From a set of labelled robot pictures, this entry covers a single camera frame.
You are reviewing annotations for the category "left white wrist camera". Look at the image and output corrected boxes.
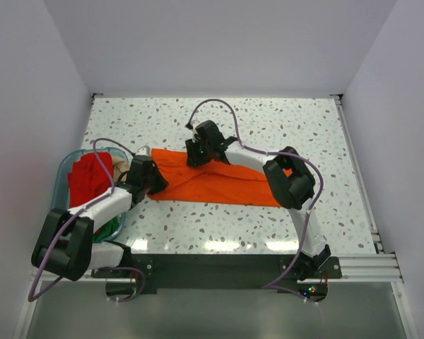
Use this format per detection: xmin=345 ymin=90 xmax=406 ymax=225
xmin=135 ymin=145 xmax=151 ymax=157

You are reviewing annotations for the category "clear blue plastic bin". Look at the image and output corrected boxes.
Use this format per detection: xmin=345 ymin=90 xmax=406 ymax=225
xmin=50 ymin=149 xmax=126 ymax=241

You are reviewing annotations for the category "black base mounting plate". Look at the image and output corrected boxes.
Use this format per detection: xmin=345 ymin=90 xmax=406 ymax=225
xmin=91 ymin=252 xmax=340 ymax=296

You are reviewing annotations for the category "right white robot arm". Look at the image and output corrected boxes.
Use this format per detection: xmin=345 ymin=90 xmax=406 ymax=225
xmin=186 ymin=120 xmax=331 ymax=278

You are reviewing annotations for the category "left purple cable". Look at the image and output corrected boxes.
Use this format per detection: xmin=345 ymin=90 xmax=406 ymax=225
xmin=27 ymin=138 xmax=149 ymax=303

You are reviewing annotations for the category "red t shirt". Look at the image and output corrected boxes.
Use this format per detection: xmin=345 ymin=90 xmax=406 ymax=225
xmin=67 ymin=153 xmax=111 ymax=208

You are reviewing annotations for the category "beige t shirt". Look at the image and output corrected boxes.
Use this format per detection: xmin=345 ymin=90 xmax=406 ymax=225
xmin=112 ymin=156 xmax=130 ymax=183

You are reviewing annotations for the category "aluminium frame rail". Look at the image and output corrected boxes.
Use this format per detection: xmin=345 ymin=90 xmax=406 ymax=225
xmin=31 ymin=229 xmax=406 ymax=283

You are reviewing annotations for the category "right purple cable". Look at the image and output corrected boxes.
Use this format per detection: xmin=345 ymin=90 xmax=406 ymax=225
xmin=184 ymin=98 xmax=325 ymax=291

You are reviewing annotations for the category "purple cable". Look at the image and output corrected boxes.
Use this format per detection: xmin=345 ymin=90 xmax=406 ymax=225
xmin=27 ymin=138 xmax=149 ymax=303
xmin=184 ymin=98 xmax=325 ymax=291

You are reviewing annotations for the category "orange t shirt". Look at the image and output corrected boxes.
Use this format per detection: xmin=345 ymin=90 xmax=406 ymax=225
xmin=150 ymin=148 xmax=280 ymax=207

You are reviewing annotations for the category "green t shirt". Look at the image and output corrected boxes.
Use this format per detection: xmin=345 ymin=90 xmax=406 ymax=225
xmin=93 ymin=216 xmax=120 ymax=244

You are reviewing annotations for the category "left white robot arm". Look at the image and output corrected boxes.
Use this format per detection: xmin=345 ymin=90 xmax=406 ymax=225
xmin=31 ymin=155 xmax=168 ymax=281

